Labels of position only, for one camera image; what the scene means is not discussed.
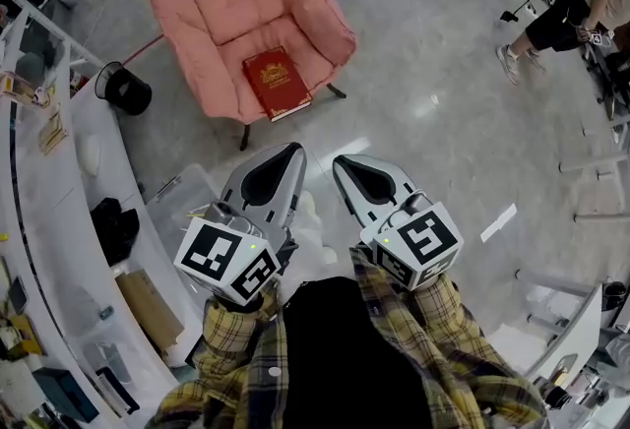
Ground black mesh waste bin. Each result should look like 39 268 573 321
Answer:
94 61 154 117

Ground red hardcover book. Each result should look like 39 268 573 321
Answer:
241 46 314 124

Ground red floor cable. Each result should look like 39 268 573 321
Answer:
121 34 164 65

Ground clear plastic storage box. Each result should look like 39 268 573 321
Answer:
144 162 223 274

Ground person's black shirt torso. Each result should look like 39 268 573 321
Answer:
281 276 435 429

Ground brown cardboard box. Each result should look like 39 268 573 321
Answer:
114 269 186 350

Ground person's left forearm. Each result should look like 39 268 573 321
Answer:
147 286 291 429

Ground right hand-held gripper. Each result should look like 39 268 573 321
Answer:
332 153 466 292

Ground white side table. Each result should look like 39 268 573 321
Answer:
514 268 622 382

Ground white fluffy slippers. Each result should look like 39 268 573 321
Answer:
289 189 340 267

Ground person's right forearm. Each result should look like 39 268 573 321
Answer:
349 247 548 429

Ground white shelving unit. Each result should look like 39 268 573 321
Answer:
0 0 203 429

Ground black bag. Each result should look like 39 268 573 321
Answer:
90 197 142 267

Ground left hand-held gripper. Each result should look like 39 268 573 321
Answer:
172 142 308 307

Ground teal box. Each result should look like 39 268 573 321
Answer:
31 366 100 424

